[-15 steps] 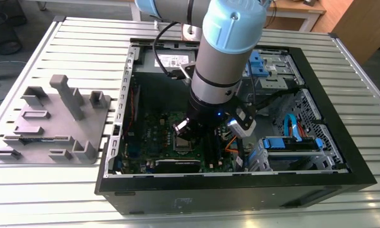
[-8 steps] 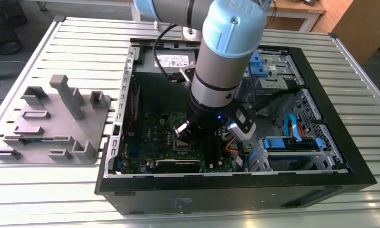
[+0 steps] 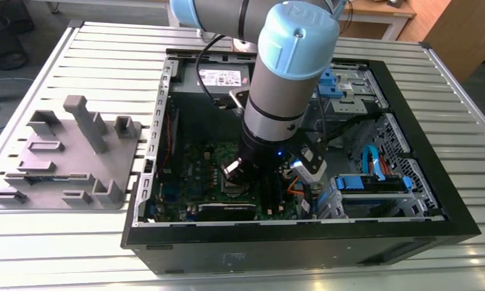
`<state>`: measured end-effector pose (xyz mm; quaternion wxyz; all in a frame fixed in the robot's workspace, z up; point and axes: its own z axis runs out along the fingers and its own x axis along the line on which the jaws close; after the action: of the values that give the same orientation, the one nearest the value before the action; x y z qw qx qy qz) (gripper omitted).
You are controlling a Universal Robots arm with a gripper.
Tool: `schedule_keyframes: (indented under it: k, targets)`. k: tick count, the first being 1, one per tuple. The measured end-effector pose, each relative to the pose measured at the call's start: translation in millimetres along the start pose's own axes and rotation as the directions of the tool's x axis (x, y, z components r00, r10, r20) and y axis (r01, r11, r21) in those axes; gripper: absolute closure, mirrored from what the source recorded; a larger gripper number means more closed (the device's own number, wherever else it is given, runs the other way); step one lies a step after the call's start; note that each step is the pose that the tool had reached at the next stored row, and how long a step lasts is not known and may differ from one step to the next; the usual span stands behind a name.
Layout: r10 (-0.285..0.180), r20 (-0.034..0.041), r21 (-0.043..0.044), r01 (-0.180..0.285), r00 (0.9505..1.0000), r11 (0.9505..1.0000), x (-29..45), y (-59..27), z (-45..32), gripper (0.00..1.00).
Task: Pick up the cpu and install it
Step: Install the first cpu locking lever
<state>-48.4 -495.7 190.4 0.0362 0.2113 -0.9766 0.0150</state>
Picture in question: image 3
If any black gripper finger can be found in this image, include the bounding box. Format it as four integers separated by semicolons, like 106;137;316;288
222;157;252;184

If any metal socket cover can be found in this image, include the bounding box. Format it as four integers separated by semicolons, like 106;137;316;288
222;179;248;195

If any green motherboard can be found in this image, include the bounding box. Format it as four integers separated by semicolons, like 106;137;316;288
158;133;304;222

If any black graphics card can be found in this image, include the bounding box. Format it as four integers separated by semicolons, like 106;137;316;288
196;201;258;222

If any hard disk in blue carrier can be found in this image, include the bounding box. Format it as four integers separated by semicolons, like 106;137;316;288
334;173;415;195

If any grey power supply unit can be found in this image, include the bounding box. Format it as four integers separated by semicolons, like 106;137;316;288
170;62;256;143

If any metal drive cage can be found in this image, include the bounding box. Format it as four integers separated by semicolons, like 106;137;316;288
303;62;391;134

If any blue plastic disk carrier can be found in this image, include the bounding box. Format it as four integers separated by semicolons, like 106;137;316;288
318;68;346;99

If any black PC case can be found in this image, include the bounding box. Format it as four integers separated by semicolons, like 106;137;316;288
120;48;483;275

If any metal disk bay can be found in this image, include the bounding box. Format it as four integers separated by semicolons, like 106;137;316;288
312;174;444;221

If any grey parts rack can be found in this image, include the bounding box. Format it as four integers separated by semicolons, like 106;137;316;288
0;95;143;210

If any wooden cabinet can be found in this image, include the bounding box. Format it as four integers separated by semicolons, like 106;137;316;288
423;0;485;83

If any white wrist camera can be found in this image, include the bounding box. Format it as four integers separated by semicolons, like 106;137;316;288
287;136;328;185

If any orange wire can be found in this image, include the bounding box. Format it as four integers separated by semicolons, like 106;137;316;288
286;178;308;195

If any thin red wire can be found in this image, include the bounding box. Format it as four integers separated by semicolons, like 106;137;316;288
166;110;176;160

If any black sleeved cable bundle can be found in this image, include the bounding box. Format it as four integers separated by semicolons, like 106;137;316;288
323;111;390;146

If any blue flat wire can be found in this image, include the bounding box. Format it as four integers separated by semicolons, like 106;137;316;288
363;144;390;182

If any red flat wire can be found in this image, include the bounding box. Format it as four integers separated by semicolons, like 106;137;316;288
374;156;394;178

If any wooden desk white frame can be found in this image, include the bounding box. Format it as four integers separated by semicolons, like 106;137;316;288
339;0;419;42

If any grey cable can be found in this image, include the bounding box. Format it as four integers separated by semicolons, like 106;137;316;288
0;77;36;106

